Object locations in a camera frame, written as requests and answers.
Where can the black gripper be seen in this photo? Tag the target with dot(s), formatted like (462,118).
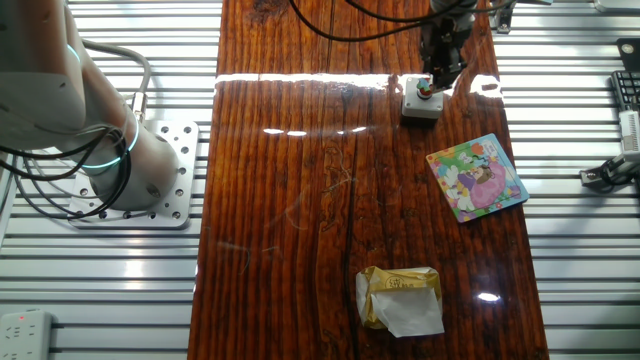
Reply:
(445,42)

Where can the colourful butterfly puzzle board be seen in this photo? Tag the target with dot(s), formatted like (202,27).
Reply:
(475,180)

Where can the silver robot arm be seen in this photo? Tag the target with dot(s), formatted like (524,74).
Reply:
(40,75)

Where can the white box with red button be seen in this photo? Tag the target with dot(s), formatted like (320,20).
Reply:
(422,107)

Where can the black computer keyboard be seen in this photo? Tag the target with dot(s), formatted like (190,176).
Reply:
(627,90)

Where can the black mounting plate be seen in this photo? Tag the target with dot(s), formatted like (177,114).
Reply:
(629,55)

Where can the gold foil snack packet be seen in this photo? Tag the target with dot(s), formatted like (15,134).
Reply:
(400,305)

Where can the white power strip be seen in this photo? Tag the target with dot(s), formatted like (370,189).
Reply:
(25,335)

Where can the silver ridged camera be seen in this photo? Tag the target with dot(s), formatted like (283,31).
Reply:
(631,132)

